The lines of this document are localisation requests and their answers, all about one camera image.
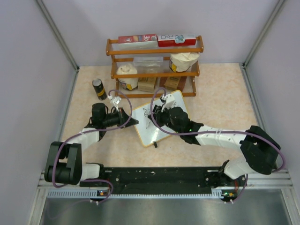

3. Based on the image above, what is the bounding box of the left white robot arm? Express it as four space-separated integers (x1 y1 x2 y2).
44 103 139 186

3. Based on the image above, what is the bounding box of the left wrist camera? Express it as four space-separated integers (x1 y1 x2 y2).
108 95 121 111

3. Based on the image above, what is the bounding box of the tan cardboard box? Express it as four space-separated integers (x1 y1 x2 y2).
138 77 157 92

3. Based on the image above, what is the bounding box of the black drink can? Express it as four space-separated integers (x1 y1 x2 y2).
92 78 107 100

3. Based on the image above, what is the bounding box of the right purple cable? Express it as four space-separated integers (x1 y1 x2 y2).
150 87 287 204

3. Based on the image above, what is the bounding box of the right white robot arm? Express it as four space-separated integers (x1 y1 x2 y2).
148 105 280 186

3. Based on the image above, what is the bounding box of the white bag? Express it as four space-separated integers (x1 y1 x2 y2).
116 63 139 90
169 52 200 73

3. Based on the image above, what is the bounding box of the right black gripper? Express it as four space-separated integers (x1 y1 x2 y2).
149 104 183 135

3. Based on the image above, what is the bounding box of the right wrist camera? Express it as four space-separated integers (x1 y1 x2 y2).
160 94 175 112

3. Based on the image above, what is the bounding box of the yellow framed whiteboard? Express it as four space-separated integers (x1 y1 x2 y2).
132 90 189 147

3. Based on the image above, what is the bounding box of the aluminium frame rail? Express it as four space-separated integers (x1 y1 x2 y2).
37 169 293 189

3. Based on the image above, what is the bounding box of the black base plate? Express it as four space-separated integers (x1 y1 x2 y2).
79 165 235 195

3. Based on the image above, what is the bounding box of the red white wrap box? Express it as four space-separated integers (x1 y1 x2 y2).
157 34 196 47

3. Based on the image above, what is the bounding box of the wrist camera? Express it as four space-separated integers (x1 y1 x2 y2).
108 95 121 111
160 94 175 112

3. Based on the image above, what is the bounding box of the wooden three tier shelf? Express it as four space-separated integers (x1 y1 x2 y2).
106 35 204 97

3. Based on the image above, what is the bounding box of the white bag middle right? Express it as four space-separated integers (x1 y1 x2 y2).
169 52 200 73

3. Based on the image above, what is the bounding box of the red foil box left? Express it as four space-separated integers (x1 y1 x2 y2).
118 34 158 50

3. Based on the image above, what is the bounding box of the brown packet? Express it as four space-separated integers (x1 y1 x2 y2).
159 76 187 91

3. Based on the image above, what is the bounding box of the clear plastic container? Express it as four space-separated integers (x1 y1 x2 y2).
133 56 164 74

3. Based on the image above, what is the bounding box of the white bag lower left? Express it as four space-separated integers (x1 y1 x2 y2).
116 63 139 90

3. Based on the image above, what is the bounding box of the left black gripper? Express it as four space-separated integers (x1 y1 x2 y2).
102 107 137 129

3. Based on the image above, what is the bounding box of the grey slotted cable duct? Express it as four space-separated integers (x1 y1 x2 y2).
47 188 228 199

